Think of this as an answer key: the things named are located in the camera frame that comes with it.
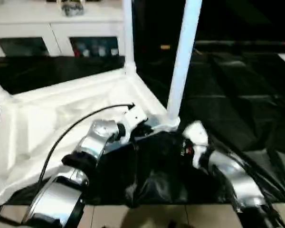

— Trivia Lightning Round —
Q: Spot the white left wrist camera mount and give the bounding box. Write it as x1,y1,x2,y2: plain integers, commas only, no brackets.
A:
120,104,149,144

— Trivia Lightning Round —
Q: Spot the white glass-door cabinet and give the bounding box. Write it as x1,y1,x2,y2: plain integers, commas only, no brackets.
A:
0,0,126,57

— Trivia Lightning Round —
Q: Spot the black object pile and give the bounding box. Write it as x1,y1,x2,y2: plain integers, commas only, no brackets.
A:
61,0,86,18

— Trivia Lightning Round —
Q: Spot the white plastic table top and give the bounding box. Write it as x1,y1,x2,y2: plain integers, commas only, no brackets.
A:
0,68,181,206

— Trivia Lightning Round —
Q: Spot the black backdrop cloth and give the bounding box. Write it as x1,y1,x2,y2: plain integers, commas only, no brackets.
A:
199,0,285,41

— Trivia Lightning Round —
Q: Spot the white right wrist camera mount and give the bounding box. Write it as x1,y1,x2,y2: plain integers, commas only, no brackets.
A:
181,120,209,169

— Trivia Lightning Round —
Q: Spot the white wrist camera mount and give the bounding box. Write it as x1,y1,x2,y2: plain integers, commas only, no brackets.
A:
181,120,209,169
120,104,149,144

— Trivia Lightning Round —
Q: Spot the black stand leg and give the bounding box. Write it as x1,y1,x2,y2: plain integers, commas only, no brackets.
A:
0,205,22,226

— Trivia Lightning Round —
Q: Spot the black mat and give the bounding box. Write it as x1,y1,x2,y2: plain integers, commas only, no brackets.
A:
0,51,285,209

